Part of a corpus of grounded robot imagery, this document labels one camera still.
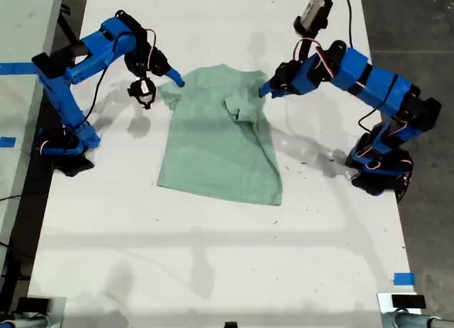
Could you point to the grey metal plate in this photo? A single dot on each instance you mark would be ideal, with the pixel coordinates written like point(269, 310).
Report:
point(56, 312)

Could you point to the black camera stalk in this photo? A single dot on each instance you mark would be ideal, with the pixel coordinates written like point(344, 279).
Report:
point(308, 44)
point(144, 74)

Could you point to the white metal plate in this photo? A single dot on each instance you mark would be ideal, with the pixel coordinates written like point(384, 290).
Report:
point(384, 305)

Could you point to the short blue tape strip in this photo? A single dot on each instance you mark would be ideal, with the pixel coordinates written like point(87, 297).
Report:
point(7, 142)

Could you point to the grey metal tube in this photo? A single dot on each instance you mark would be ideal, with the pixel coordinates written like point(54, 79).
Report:
point(25, 322)
point(411, 321)

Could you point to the pale green T-shirt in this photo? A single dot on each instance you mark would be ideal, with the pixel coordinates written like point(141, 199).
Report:
point(213, 157)

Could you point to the small black mount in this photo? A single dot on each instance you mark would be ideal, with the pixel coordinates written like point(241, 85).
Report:
point(230, 325)

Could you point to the blue tape rectangle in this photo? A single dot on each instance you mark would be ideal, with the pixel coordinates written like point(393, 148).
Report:
point(404, 278)

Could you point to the long blue tape strip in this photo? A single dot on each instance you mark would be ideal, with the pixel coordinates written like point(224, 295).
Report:
point(16, 68)

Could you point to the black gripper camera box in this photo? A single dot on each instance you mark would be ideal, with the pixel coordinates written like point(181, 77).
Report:
point(314, 12)
point(143, 90)

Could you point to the small black box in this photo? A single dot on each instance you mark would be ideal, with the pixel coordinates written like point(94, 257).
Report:
point(408, 301)
point(33, 304)

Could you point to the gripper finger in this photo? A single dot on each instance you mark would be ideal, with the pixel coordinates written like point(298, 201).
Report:
point(176, 77)
point(269, 88)

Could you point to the pale grey side table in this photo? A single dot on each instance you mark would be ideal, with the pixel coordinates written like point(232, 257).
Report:
point(21, 30)

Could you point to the blue and black arm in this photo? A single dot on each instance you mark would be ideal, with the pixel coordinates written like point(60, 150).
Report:
point(383, 86)
point(60, 93)

